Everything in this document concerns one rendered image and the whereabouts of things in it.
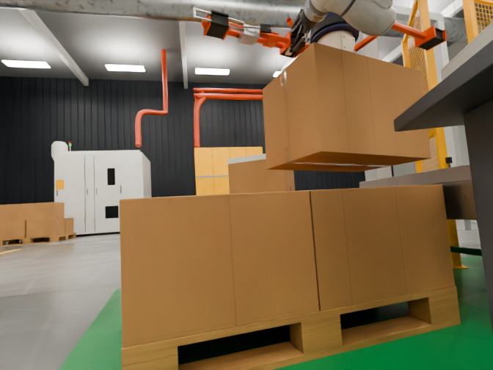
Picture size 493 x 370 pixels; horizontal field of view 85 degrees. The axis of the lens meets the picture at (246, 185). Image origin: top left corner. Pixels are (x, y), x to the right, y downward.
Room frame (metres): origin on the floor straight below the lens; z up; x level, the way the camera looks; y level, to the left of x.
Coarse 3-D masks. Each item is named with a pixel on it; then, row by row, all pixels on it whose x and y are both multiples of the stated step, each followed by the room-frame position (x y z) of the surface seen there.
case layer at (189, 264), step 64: (256, 192) 0.86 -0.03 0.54; (320, 192) 0.92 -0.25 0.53; (384, 192) 1.00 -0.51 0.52; (128, 256) 0.75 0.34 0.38; (192, 256) 0.80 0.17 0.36; (256, 256) 0.85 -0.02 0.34; (320, 256) 0.92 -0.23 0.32; (384, 256) 0.99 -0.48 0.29; (448, 256) 1.07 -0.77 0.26; (128, 320) 0.75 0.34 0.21; (192, 320) 0.80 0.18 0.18; (256, 320) 0.85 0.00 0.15
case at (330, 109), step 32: (320, 64) 0.92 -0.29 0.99; (352, 64) 0.98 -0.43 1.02; (384, 64) 1.06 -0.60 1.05; (288, 96) 1.07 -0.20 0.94; (320, 96) 0.91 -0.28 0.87; (352, 96) 0.97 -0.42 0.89; (384, 96) 1.05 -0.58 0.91; (416, 96) 1.13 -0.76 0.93; (288, 128) 1.08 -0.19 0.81; (320, 128) 0.91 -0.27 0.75; (352, 128) 0.97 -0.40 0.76; (384, 128) 1.04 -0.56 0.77; (288, 160) 1.09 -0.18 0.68; (320, 160) 1.08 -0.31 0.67; (352, 160) 1.11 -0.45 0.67; (384, 160) 1.15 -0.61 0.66; (416, 160) 1.18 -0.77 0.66
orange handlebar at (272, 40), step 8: (232, 24) 0.97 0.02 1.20; (400, 24) 1.02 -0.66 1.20; (232, 32) 1.02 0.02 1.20; (272, 32) 1.05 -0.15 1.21; (408, 32) 1.06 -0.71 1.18; (416, 32) 1.07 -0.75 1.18; (424, 32) 1.09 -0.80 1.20; (264, 40) 1.08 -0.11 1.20; (272, 40) 1.07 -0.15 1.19; (280, 40) 1.07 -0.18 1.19; (368, 40) 1.10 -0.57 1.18; (360, 48) 1.16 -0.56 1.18
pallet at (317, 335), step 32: (448, 288) 1.06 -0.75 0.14; (288, 320) 0.88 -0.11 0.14; (320, 320) 0.91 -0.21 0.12; (416, 320) 1.08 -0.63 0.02; (448, 320) 1.06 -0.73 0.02; (128, 352) 0.75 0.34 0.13; (160, 352) 0.77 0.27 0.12; (256, 352) 0.92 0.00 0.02; (288, 352) 0.91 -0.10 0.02; (320, 352) 0.91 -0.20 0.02
